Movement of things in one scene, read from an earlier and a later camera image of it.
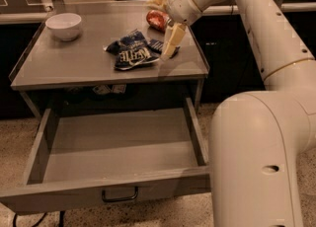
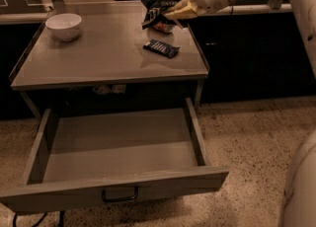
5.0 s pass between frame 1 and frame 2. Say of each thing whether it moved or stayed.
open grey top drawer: stayed
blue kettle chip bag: moved
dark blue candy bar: stayed
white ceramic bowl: stayed
